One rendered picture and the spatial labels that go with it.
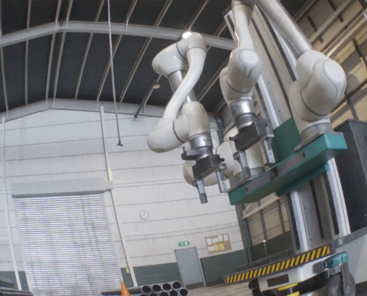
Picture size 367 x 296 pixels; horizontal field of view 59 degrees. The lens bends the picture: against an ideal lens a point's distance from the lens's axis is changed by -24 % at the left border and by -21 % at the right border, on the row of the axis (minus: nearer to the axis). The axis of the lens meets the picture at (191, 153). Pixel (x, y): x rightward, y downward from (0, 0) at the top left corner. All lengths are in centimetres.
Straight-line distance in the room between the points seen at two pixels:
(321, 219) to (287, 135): 43
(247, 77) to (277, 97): 68
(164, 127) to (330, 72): 79
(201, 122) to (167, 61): 55
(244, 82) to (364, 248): 80
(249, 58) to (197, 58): 68
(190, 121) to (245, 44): 44
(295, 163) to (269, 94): 55
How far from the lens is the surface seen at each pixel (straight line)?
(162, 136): 169
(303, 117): 150
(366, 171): 173
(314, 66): 136
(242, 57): 127
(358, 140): 177
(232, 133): 186
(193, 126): 161
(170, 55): 206
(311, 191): 179
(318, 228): 177
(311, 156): 147
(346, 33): 1198
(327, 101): 137
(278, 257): 1069
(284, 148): 180
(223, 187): 152
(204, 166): 158
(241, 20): 166
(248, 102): 141
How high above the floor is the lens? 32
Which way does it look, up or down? 19 degrees up
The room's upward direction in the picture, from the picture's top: 13 degrees counter-clockwise
